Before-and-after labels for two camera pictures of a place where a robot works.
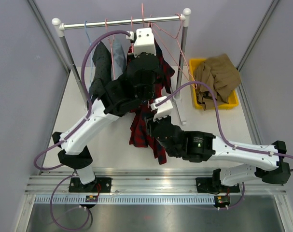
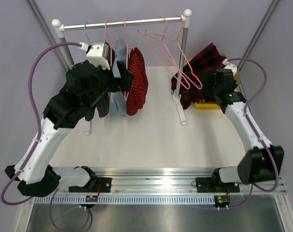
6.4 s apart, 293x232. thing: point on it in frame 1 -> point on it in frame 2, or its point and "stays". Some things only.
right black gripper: x=167 y=119 -> x=234 y=82
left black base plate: x=99 y=185 stays
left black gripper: x=157 y=71 -> x=124 y=83
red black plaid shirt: x=142 y=132 -> x=194 y=86
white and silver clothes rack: x=58 y=24 stays
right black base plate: x=206 y=185 stays
